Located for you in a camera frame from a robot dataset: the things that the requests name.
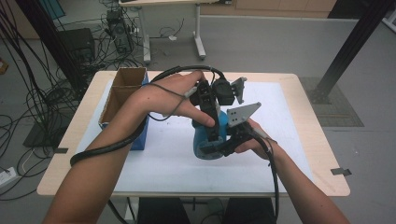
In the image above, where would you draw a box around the blue bottle with white cap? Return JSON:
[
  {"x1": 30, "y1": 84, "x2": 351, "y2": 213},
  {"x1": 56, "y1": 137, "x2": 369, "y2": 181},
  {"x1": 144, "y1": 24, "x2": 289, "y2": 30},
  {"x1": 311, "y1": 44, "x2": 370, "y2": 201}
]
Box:
[{"x1": 191, "y1": 108, "x2": 230, "y2": 161}]

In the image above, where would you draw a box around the grey floor mat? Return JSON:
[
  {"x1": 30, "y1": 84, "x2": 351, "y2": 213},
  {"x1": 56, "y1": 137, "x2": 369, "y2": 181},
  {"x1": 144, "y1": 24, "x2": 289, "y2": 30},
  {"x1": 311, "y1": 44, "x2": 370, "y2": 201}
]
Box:
[{"x1": 298, "y1": 76, "x2": 365, "y2": 128}]

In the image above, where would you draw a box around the blue cardboard box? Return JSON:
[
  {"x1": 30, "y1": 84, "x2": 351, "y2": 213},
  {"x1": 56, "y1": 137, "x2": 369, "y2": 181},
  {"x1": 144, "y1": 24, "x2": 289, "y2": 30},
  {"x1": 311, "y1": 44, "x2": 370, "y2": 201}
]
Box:
[{"x1": 98, "y1": 66, "x2": 151, "y2": 152}]

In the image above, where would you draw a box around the white desk with metal legs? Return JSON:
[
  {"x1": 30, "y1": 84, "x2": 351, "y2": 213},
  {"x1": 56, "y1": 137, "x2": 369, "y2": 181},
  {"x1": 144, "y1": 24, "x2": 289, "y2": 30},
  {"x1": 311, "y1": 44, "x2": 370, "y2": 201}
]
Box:
[{"x1": 118, "y1": 0, "x2": 233, "y2": 65}]

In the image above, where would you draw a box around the wooden cabinet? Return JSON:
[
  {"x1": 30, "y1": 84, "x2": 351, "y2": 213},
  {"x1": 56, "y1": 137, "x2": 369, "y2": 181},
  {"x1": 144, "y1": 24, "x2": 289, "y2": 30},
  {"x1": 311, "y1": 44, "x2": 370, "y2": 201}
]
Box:
[{"x1": 199, "y1": 0, "x2": 339, "y2": 19}]

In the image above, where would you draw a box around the dark floor mat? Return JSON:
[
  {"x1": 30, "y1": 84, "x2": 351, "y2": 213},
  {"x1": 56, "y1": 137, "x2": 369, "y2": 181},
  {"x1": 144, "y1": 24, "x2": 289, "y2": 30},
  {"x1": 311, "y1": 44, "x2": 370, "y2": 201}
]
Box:
[{"x1": 22, "y1": 119, "x2": 64, "y2": 149}]

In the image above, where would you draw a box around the person's left hand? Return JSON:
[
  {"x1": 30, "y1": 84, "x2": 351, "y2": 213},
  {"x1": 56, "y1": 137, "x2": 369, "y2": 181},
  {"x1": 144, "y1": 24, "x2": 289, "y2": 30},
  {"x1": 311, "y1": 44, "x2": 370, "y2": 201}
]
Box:
[{"x1": 135, "y1": 69, "x2": 217, "y2": 129}]

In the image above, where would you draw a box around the white paper sheet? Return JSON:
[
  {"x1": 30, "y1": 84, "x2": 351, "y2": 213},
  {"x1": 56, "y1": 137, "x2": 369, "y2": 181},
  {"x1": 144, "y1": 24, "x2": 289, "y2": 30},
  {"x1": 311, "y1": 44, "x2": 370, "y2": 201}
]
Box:
[{"x1": 76, "y1": 78, "x2": 314, "y2": 194}]

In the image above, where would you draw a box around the person's left leg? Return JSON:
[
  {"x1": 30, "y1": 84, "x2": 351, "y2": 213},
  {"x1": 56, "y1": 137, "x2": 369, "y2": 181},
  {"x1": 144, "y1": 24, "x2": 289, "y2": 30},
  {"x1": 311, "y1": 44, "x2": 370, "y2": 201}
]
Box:
[{"x1": 136, "y1": 197, "x2": 194, "y2": 224}]

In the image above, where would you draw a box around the black box on floor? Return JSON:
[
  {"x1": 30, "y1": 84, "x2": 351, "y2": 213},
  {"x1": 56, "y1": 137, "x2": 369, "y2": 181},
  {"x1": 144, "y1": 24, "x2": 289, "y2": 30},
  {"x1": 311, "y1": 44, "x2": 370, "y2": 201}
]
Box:
[{"x1": 58, "y1": 27, "x2": 96, "y2": 63}]

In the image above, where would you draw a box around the tangle of black floor cables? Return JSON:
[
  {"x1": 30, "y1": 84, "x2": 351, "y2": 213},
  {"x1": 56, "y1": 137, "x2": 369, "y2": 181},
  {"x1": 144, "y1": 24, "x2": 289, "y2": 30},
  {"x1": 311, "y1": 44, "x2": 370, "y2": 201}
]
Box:
[{"x1": 0, "y1": 0, "x2": 145, "y2": 202}]

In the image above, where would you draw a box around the person's right leg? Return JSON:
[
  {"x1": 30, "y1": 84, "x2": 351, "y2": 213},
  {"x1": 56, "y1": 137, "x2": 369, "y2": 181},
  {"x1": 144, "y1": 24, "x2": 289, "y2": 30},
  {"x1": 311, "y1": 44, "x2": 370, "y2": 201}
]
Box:
[{"x1": 221, "y1": 197, "x2": 277, "y2": 224}]

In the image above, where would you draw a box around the person's leg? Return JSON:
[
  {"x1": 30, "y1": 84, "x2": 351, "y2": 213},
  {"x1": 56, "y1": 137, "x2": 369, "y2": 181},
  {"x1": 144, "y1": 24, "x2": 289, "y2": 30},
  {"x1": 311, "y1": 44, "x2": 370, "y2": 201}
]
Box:
[
  {"x1": 136, "y1": 197, "x2": 194, "y2": 224},
  {"x1": 221, "y1": 197, "x2": 277, "y2": 224}
]

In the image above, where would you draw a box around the black computer tower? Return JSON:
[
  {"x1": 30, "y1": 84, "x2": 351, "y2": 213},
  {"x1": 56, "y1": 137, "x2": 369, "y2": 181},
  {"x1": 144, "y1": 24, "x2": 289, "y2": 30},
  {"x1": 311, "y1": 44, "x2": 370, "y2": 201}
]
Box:
[{"x1": 106, "y1": 8, "x2": 135, "y2": 54}]

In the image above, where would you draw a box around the person's right hand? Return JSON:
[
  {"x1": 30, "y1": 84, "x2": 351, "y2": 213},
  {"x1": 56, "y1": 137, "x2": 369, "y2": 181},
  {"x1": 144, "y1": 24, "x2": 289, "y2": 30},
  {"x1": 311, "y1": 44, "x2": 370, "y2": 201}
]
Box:
[{"x1": 233, "y1": 118, "x2": 285, "y2": 161}]

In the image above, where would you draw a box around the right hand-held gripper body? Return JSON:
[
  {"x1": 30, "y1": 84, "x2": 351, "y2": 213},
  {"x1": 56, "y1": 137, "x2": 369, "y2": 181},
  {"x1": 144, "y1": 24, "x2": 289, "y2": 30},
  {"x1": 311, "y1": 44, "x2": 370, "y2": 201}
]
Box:
[{"x1": 226, "y1": 101, "x2": 262, "y2": 147}]

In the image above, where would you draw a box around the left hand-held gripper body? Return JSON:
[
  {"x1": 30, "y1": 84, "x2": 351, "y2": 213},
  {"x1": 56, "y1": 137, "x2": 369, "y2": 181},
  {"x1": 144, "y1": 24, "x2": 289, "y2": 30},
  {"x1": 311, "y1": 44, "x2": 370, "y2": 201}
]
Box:
[{"x1": 190, "y1": 77, "x2": 248, "y2": 110}]

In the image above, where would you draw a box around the white power strip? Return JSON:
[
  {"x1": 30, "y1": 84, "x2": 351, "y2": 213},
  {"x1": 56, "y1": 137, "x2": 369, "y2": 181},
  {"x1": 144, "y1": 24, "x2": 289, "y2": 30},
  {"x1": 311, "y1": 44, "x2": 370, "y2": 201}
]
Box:
[{"x1": 0, "y1": 166, "x2": 19, "y2": 189}]

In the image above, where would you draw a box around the thick black gripper cable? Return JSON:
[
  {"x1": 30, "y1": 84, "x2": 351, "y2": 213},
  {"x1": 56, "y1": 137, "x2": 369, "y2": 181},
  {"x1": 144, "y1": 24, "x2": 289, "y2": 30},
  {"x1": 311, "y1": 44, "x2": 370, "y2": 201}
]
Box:
[
  {"x1": 248, "y1": 130, "x2": 280, "y2": 222},
  {"x1": 69, "y1": 64, "x2": 227, "y2": 224}
]

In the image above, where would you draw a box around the black metal post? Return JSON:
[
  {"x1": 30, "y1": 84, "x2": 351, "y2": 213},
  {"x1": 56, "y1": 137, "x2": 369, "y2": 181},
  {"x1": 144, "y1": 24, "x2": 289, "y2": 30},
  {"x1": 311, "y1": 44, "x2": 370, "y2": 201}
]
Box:
[
  {"x1": 308, "y1": 0, "x2": 396, "y2": 105},
  {"x1": 14, "y1": 0, "x2": 88, "y2": 91}
]

